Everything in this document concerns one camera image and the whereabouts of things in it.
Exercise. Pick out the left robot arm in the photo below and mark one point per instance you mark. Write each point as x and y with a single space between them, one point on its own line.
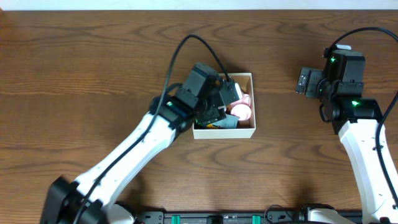
92 196

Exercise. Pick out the pink white figurine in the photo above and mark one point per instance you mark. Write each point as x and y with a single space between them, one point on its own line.
240 109

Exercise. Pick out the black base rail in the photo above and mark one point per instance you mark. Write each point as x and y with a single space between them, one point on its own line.
274 216

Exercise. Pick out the white cardboard box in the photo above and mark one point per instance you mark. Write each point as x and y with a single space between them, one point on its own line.
245 129

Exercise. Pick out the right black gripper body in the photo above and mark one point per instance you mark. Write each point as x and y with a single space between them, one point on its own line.
310 82

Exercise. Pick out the grey yellow toy truck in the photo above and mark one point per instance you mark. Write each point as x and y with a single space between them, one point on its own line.
230 122

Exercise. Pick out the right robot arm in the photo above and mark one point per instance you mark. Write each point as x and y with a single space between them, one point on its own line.
358 123

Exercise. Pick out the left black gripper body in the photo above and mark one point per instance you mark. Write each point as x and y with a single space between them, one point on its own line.
211 112

